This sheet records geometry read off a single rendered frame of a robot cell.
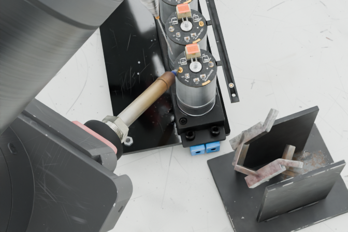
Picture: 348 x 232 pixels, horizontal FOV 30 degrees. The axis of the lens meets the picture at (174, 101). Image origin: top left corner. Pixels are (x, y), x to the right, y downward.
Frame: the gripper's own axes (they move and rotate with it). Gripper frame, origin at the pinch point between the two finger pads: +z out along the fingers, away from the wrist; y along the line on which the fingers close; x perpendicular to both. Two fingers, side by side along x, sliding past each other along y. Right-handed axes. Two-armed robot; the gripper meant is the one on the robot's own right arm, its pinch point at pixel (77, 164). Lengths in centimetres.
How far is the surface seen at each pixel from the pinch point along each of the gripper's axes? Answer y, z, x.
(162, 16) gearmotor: 3.7, 11.1, -7.6
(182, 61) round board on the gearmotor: 0.1, 7.7, -6.0
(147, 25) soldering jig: 5.4, 13.9, -6.4
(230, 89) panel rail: -3.1, 7.8, -6.1
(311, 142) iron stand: -8.1, 14.0, -5.2
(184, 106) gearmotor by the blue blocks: -0.6, 10.2, -3.5
